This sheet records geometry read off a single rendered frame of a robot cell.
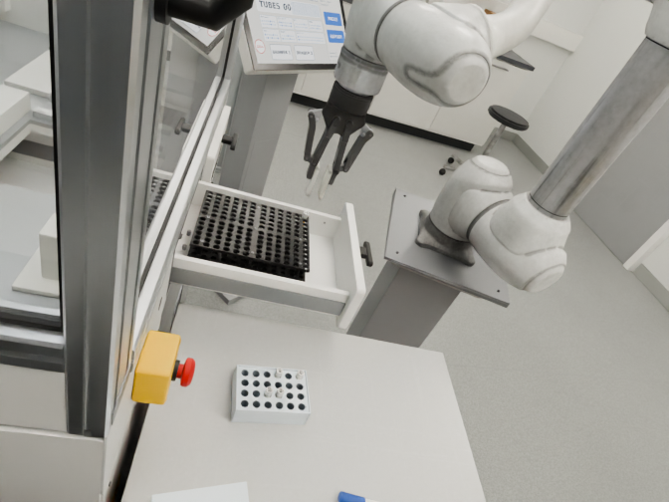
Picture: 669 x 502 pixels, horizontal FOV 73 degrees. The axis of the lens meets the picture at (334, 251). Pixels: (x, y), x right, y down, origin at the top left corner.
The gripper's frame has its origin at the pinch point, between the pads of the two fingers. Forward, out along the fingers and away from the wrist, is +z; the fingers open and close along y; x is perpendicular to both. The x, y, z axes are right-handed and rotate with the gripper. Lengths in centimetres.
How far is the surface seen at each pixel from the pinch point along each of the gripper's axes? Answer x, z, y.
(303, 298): 20.9, 13.1, -0.8
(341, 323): 22.6, 15.9, -9.4
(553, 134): -338, 65, -285
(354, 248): 10.4, 6.8, -9.7
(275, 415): 40.6, 21.0, 1.5
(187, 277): 20.9, 13.9, 20.2
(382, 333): -16, 58, -42
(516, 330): -76, 99, -150
